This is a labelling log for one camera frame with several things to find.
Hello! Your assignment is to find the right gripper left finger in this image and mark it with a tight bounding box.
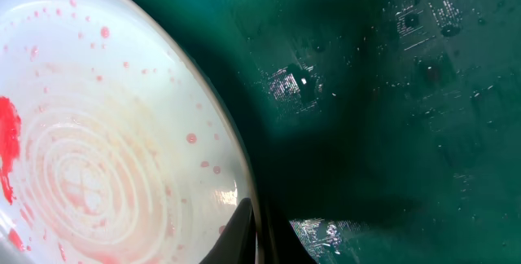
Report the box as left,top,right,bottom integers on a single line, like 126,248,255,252
200,198,256,264

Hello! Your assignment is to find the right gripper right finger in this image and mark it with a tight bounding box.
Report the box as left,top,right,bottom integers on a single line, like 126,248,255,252
260,204,316,264

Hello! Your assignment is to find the white plate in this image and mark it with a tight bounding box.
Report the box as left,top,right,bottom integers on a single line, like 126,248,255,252
1,0,253,263

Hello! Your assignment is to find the teal plastic serving tray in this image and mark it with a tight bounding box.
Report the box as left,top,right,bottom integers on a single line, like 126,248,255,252
133,0,520,263

